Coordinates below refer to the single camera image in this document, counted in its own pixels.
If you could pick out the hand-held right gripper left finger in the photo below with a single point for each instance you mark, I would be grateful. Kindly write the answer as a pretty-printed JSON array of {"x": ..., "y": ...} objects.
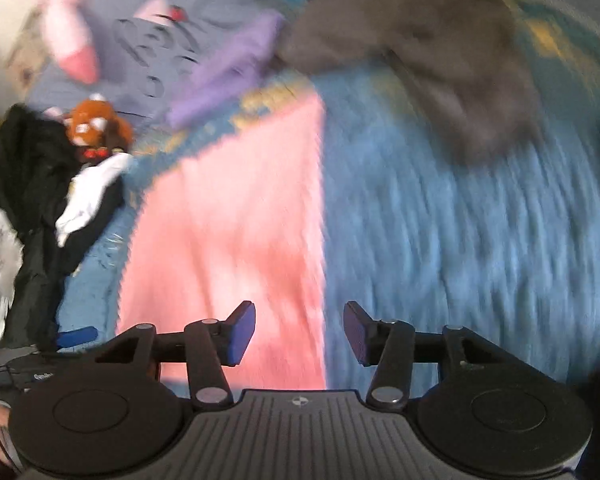
[{"x": 240, "y": 330}]

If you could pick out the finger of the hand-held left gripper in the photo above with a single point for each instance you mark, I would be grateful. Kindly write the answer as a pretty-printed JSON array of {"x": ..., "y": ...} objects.
[{"x": 77, "y": 336}]

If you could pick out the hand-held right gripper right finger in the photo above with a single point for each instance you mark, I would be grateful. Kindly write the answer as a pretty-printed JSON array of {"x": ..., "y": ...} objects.
[{"x": 357, "y": 332}]

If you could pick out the pink fluffy towel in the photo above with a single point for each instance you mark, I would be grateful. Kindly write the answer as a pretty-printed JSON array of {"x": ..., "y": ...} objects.
[{"x": 220, "y": 210}]

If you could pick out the grey towel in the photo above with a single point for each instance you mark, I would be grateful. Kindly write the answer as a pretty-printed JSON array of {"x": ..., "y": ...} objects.
[{"x": 430, "y": 60}]

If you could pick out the blue quilted bedspread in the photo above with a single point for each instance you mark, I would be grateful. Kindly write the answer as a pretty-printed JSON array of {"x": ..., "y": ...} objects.
[{"x": 455, "y": 260}]

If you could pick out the white garment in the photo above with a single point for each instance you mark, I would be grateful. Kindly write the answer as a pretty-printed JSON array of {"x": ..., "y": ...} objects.
[{"x": 87, "y": 200}]

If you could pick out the black garment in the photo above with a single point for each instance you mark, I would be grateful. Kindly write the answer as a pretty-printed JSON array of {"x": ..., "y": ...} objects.
[{"x": 30, "y": 185}]

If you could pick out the red panda plush toy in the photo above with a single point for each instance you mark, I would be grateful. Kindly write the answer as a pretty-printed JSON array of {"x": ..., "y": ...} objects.
[{"x": 92, "y": 120}]

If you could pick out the purple cloth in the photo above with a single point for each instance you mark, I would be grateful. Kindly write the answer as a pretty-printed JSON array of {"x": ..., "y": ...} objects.
[{"x": 220, "y": 80}]

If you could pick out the pink plush toy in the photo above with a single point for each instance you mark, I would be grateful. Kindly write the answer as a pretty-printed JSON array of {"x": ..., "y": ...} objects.
[{"x": 75, "y": 45}]

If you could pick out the lavender printed blanket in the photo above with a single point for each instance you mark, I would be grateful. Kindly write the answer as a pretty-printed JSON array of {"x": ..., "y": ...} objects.
[{"x": 220, "y": 0}]

